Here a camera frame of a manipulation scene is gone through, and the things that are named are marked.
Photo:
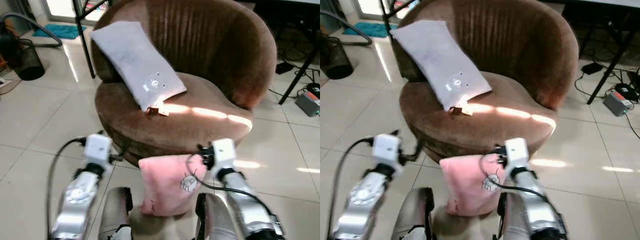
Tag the silver right robot leg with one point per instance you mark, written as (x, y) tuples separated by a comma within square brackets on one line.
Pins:
[(215, 220), (512, 222)]

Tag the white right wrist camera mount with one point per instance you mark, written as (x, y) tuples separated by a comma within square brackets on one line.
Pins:
[(223, 154), (516, 152)]

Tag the white pillow with round print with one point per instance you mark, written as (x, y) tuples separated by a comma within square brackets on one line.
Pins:
[(440, 57), (135, 60)]

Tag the silver left robot leg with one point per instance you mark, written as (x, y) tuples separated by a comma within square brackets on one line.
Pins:
[(114, 212), (412, 212)]

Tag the black power adapter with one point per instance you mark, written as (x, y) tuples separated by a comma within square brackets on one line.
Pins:
[(284, 67), (592, 68)]

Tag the black metal stand leg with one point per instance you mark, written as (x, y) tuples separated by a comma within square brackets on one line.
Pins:
[(385, 12), (84, 45)]

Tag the black folding table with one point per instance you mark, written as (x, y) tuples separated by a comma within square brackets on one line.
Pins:
[(300, 65), (607, 70)]

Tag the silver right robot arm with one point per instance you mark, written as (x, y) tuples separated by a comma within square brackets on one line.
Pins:
[(540, 205), (250, 205)]

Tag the black mesh waste basket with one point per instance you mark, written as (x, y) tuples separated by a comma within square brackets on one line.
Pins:
[(336, 60), (29, 62)]

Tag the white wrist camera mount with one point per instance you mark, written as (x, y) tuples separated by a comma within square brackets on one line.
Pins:
[(386, 150), (516, 152), (223, 154), (97, 148)]

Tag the grey box with red label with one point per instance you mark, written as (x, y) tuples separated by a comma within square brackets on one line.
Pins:
[(307, 103), (616, 103)]

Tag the teal floor mat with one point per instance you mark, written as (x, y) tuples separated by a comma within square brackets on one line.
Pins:
[(57, 31), (367, 29)]

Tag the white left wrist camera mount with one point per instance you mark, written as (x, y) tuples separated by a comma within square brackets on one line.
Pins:
[(97, 148), (386, 150)]

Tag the brown round velvet sofa chair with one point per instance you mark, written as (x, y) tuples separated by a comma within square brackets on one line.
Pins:
[(210, 45), (520, 45)]

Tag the pink pillow with cartoon print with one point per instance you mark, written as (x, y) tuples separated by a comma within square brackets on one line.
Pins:
[(165, 185), (467, 185)]

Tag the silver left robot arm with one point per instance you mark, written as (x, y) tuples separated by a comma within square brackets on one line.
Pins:
[(75, 200), (357, 200)]

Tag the black charger device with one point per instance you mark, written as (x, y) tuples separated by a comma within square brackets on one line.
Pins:
[(626, 91), (314, 90)]

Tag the silver robot leg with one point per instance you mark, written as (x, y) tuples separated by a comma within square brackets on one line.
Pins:
[(512, 222), (114, 212), (412, 212), (215, 220)]

